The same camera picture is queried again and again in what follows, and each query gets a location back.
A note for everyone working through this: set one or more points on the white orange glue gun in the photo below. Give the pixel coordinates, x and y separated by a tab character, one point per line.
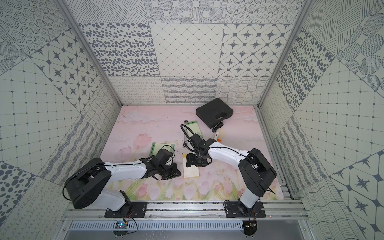
216	137

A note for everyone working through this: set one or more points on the left circuit board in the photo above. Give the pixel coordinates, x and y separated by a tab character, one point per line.
121	226

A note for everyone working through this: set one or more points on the yellow-top memo pad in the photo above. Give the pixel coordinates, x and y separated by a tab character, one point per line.
189	172

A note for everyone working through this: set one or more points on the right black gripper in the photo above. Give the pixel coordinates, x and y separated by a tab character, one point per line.
190	159

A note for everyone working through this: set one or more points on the black plastic tool case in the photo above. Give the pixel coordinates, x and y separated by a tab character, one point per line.
214	112

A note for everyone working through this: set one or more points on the aluminium rail frame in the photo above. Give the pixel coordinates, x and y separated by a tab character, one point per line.
196	210

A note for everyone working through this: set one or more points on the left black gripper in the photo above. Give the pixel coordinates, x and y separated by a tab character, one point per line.
171	170

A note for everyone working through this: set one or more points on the green memo pad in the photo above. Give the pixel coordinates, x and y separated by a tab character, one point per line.
157	146
194	126

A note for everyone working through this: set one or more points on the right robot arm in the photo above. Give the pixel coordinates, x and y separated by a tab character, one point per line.
256	171

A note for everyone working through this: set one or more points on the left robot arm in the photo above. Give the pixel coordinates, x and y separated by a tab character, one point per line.
88	185

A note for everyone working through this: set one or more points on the silver ratchet wrench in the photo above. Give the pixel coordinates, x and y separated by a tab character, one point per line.
185	130

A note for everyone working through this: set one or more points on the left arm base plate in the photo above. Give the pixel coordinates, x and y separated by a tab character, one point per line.
131	209

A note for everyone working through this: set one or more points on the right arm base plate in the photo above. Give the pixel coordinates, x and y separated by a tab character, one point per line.
238	210

